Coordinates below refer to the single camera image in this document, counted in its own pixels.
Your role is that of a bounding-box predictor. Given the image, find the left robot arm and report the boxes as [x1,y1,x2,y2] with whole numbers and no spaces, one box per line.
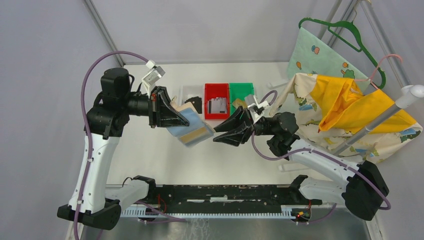
[57,67,190,230]

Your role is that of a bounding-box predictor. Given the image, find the metal rack pole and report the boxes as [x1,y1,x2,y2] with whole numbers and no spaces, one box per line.
[330,84,424,156]

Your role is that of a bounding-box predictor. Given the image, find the clear plastic box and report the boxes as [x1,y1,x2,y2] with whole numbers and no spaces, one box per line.
[266,78,289,90]

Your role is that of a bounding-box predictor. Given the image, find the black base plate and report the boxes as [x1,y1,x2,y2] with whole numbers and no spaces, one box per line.
[142,184,323,215]

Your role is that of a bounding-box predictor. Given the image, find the white plastic bin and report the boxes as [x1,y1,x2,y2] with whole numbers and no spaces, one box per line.
[178,84,205,115]

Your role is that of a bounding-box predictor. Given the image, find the white cards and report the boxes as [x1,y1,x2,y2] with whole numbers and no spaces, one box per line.
[206,97,228,114]

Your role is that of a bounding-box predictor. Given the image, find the white cable tray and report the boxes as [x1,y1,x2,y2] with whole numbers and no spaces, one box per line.
[120,205,294,220]

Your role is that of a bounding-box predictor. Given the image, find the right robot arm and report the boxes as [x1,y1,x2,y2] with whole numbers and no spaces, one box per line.
[213,107,392,221]

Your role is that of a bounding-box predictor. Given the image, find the green plastic bin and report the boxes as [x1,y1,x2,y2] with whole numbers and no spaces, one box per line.
[229,82,255,115]

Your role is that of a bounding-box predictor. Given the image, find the green patterned cloth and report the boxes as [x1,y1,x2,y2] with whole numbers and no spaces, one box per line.
[286,27,370,91]

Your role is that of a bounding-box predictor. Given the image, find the purple cable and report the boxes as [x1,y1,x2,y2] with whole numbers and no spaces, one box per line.
[250,90,392,226]
[72,50,187,240]

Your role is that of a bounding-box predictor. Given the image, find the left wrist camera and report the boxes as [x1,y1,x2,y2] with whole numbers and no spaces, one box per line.
[141,60,165,94]

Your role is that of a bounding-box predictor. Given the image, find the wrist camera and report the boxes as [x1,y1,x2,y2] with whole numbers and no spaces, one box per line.
[141,60,165,94]
[244,94,270,124]

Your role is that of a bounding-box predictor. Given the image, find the beige card holder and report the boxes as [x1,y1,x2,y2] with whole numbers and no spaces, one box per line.
[167,95,216,148]

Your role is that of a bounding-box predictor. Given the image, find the black cards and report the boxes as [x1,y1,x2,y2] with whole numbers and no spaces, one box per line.
[184,96,203,115]

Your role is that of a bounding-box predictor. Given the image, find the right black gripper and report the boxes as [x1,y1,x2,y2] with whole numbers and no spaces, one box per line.
[211,106,275,148]

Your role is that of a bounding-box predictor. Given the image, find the red plastic bin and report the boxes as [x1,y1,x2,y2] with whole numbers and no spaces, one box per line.
[203,83,230,120]

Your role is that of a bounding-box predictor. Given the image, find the gold card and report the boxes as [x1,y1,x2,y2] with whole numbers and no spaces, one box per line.
[231,98,247,110]

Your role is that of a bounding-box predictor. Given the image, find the green clothes hanger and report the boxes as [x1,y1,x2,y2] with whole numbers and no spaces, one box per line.
[298,17,387,89]

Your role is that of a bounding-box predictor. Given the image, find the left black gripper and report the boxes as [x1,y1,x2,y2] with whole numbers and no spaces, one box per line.
[121,85,190,128]

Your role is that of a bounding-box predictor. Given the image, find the dinosaur print cloth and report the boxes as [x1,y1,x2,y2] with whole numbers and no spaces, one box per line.
[269,73,423,164]

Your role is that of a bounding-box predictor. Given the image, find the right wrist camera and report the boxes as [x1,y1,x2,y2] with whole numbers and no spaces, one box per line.
[244,94,270,124]

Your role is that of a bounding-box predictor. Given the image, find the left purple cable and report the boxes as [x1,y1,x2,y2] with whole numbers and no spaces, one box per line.
[72,50,187,240]

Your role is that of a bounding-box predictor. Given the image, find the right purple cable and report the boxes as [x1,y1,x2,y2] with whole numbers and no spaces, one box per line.
[250,90,392,226]

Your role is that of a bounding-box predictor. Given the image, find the pink clothes hanger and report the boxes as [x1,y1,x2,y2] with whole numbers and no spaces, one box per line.
[355,53,404,92]

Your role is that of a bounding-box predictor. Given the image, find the yellow cloth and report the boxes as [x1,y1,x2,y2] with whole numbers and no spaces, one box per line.
[309,75,418,134]

